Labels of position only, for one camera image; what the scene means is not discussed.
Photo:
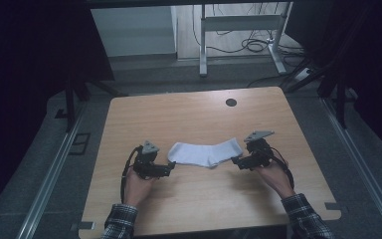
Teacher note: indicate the white power strip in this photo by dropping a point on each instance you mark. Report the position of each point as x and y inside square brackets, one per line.
[302, 74]

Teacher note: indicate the black metal stand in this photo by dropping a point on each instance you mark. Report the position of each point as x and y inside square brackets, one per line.
[70, 103]
[335, 86]

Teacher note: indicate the person's left hand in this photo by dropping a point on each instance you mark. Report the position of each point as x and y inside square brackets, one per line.
[137, 189]

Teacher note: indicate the person's right hand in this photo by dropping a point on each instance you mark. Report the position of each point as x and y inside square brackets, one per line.
[275, 179]

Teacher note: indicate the pale grey panel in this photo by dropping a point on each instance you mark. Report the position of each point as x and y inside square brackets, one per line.
[132, 31]

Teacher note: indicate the white metal desk frame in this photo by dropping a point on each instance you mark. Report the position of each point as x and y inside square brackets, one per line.
[238, 24]

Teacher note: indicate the aluminium floor rail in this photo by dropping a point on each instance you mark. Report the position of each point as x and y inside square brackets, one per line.
[361, 166]
[51, 176]

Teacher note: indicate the black round table grommet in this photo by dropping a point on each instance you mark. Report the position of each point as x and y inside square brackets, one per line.
[231, 102]

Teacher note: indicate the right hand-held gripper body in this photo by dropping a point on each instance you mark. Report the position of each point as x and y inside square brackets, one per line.
[260, 151]

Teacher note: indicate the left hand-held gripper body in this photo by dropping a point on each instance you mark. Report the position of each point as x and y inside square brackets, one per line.
[146, 162]

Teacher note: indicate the grey table bracket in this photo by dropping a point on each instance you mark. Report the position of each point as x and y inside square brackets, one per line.
[334, 206]
[83, 226]

